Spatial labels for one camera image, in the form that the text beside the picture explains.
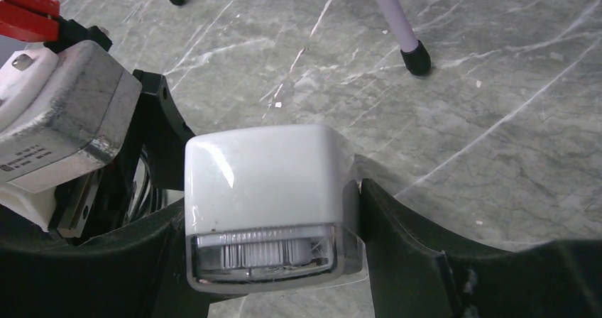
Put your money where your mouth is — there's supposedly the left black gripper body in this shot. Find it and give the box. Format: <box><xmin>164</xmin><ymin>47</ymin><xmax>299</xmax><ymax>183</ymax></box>
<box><xmin>48</xmin><ymin>70</ymin><xmax>194</xmax><ymax>241</ymax></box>

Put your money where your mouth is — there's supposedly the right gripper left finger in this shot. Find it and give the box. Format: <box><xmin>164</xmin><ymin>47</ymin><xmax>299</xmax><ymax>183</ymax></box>
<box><xmin>1</xmin><ymin>201</ymin><xmax>227</xmax><ymax>317</ymax></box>

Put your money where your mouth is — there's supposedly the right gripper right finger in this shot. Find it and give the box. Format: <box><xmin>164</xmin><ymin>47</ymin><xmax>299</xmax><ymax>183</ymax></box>
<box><xmin>360</xmin><ymin>179</ymin><xmax>601</xmax><ymax>317</ymax></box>

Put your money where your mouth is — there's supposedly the white metronome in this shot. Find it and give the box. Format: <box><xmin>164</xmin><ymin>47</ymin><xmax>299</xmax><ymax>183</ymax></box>
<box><xmin>184</xmin><ymin>124</ymin><xmax>366</xmax><ymax>295</ymax></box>

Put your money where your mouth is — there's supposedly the white perforated music stand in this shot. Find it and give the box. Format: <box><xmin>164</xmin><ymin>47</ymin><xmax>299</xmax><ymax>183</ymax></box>
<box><xmin>169</xmin><ymin>0</ymin><xmax>432</xmax><ymax>77</ymax></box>

